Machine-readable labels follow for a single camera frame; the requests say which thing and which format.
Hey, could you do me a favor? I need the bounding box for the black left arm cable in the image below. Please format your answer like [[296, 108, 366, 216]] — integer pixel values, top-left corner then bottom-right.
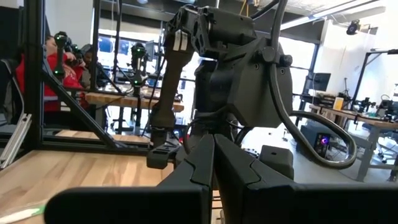
[[234, 0, 358, 170]]

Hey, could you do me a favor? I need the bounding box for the white ceiling light strip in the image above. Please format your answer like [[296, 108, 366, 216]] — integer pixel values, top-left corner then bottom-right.
[[279, 0, 386, 31]]

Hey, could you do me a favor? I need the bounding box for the black ceiling spotlight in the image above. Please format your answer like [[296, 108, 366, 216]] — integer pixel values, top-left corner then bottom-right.
[[346, 19, 362, 36]]

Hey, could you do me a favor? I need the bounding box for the person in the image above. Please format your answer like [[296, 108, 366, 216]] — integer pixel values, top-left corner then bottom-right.
[[79, 43, 104, 90], [15, 34, 91, 113]]

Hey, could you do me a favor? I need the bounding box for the computer tower with coloured light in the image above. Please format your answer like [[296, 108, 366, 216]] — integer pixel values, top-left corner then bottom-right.
[[300, 123, 335, 158]]

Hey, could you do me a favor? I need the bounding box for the grey office chair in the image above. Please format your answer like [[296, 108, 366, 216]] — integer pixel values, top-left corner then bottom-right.
[[0, 58, 24, 125]]

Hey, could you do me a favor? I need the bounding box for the grey-legged wooden table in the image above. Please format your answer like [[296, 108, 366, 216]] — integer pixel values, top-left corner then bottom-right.
[[309, 104, 398, 183]]

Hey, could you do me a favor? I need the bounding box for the black monitor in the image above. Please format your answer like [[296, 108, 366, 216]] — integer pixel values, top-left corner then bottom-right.
[[312, 72, 332, 93]]

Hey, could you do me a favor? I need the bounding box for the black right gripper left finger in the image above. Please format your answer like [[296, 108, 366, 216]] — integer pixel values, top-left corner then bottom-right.
[[157, 133, 216, 224]]

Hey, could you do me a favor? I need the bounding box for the white toothbrush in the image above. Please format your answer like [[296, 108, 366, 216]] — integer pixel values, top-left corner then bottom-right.
[[0, 205, 47, 224]]

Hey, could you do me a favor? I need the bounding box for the silver aluminium profile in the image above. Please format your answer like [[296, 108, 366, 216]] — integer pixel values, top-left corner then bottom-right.
[[0, 113, 33, 170]]

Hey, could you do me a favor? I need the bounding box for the wooden workbench table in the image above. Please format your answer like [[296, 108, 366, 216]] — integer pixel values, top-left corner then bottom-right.
[[85, 91, 185, 113]]

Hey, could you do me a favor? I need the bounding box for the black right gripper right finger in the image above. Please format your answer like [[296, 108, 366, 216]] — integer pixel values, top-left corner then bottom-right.
[[215, 133, 297, 224]]

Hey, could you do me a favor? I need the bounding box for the black station frame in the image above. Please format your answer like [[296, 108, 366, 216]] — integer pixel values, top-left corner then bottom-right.
[[351, 48, 398, 110]]

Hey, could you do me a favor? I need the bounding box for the black aluminium table frame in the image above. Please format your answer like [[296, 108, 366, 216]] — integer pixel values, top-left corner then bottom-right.
[[0, 0, 187, 156]]

